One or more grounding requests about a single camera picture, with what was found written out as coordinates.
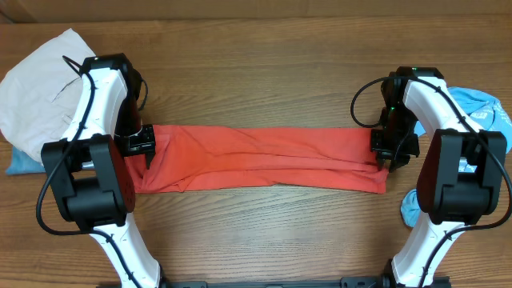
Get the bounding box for red printed t-shirt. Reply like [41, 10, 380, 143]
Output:
[125, 125, 388, 194]

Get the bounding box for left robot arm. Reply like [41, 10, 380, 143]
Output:
[35, 54, 166, 287]

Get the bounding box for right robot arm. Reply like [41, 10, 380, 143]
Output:
[370, 66, 511, 287]

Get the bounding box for light blue t-shirt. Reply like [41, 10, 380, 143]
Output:
[400, 86, 511, 228]

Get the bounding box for beige folded trousers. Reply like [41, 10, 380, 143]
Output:
[1, 29, 94, 162]

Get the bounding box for folded blue jeans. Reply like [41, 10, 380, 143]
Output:
[6, 147, 45, 175]

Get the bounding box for right black cable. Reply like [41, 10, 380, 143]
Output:
[350, 75, 512, 288]

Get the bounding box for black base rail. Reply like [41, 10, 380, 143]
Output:
[162, 274, 406, 288]

